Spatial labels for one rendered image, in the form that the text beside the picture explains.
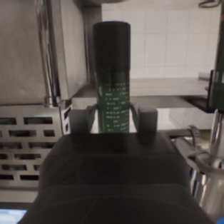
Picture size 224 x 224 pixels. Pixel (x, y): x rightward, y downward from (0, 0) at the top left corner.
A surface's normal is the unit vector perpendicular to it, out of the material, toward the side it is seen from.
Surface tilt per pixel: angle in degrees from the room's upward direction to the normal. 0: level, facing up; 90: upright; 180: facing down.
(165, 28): 90
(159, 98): 90
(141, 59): 90
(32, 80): 90
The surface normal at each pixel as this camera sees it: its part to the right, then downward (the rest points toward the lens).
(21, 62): 0.00, 0.30
